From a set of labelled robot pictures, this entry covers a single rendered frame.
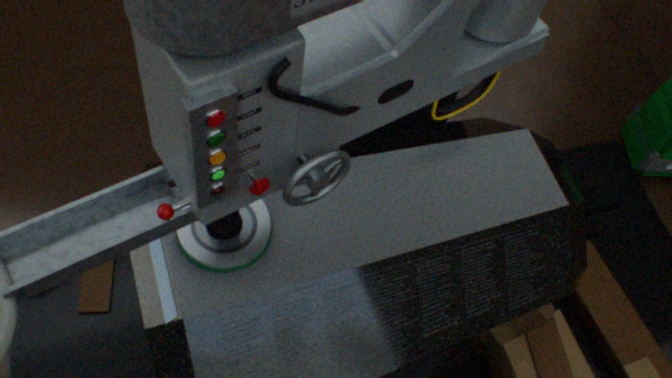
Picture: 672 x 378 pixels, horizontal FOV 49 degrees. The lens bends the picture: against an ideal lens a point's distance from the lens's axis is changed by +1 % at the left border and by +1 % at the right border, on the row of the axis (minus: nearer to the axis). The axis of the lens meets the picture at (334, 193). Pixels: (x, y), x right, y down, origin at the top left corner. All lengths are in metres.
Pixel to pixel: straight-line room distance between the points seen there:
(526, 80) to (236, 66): 2.36
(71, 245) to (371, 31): 0.69
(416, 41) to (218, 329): 0.78
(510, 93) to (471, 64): 1.69
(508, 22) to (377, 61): 0.35
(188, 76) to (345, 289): 0.82
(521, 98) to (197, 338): 2.00
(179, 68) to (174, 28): 0.09
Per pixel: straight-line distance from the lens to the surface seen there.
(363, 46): 1.32
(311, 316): 1.72
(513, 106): 3.21
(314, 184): 1.35
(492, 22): 1.56
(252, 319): 1.68
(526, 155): 1.99
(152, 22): 1.02
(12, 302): 1.41
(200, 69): 1.07
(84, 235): 1.47
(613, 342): 2.70
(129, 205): 1.49
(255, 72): 1.10
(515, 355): 2.42
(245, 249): 1.65
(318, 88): 1.27
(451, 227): 1.81
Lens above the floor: 2.36
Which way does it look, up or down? 58 degrees down
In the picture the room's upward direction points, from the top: 12 degrees clockwise
